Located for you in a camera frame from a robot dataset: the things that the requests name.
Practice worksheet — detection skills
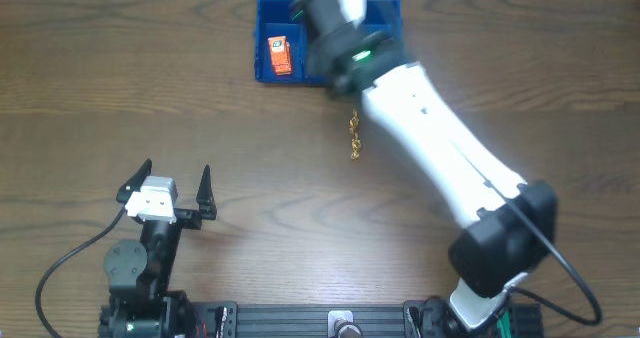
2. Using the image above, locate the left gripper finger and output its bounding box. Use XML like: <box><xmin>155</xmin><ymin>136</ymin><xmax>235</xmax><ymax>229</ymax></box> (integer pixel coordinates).
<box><xmin>195</xmin><ymin>164</ymin><xmax>218</xmax><ymax>221</ymax></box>
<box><xmin>116</xmin><ymin>158</ymin><xmax>153</xmax><ymax>204</ymax></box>

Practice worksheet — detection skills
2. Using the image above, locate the black cable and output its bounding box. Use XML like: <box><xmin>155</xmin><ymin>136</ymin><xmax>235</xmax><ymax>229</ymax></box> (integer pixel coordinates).
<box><xmin>504</xmin><ymin>197</ymin><xmax>604</xmax><ymax>328</ymax></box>
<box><xmin>34</xmin><ymin>205</ymin><xmax>129</xmax><ymax>338</ymax></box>

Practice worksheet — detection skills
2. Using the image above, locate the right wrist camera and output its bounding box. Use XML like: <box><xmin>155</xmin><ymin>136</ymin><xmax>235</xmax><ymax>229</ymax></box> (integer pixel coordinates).
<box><xmin>329</xmin><ymin>0</ymin><xmax>369</xmax><ymax>27</ymax></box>

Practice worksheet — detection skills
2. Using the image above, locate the blue tray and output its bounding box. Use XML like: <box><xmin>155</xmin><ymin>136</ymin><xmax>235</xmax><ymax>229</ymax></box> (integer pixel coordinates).
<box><xmin>254</xmin><ymin>0</ymin><xmax>403</xmax><ymax>87</ymax></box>

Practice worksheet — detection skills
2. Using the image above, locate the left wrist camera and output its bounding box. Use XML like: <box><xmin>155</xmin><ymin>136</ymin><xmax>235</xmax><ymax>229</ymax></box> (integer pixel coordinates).
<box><xmin>123</xmin><ymin>175</ymin><xmax>179</xmax><ymax>224</ymax></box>

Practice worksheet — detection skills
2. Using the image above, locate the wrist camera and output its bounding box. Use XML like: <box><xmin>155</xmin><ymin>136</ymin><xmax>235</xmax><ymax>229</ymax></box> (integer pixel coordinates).
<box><xmin>123</xmin><ymin>175</ymin><xmax>179</xmax><ymax>224</ymax></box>
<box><xmin>329</xmin><ymin>0</ymin><xmax>369</xmax><ymax>27</ymax></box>

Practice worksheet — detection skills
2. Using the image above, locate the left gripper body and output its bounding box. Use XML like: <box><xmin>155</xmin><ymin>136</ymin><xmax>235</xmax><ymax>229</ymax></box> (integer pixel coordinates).
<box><xmin>173</xmin><ymin>206</ymin><xmax>204</xmax><ymax>231</ymax></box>

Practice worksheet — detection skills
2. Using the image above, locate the mounting rail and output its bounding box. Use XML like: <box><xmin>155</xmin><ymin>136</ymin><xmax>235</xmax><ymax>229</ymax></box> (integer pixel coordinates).
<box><xmin>98</xmin><ymin>300</ymin><xmax>544</xmax><ymax>338</ymax></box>

